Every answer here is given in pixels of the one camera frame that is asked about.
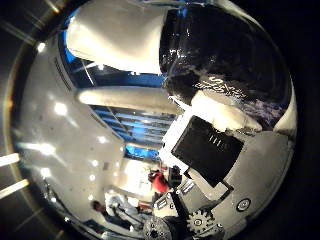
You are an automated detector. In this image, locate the person in red top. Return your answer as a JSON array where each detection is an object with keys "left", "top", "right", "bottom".
[{"left": 147, "top": 169, "right": 170, "bottom": 195}]

